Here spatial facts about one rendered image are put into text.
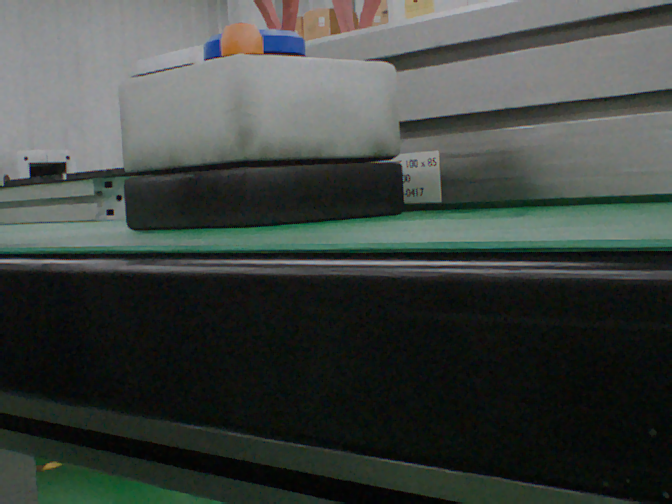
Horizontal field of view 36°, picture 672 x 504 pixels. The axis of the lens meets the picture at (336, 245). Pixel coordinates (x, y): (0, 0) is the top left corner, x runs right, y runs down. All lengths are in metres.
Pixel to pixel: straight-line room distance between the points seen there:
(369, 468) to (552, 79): 0.17
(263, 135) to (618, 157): 0.13
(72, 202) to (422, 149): 0.38
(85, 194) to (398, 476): 0.46
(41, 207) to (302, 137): 0.46
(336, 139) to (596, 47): 0.10
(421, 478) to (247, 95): 0.14
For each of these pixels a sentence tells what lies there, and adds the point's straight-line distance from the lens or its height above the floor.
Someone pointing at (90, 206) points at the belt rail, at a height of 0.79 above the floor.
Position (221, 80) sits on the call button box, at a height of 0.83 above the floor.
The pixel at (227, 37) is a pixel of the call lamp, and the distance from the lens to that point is 0.37.
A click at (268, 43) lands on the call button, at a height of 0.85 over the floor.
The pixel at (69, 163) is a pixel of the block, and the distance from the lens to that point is 1.56.
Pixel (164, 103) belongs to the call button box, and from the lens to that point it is 0.39.
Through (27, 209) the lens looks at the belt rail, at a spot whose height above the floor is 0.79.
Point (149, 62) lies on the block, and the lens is 0.62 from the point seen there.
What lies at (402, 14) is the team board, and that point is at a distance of 4.23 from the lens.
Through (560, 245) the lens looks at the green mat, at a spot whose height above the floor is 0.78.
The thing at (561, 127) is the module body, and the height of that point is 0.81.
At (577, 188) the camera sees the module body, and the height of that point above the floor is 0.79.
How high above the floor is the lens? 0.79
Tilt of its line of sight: 3 degrees down
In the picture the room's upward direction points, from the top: 3 degrees counter-clockwise
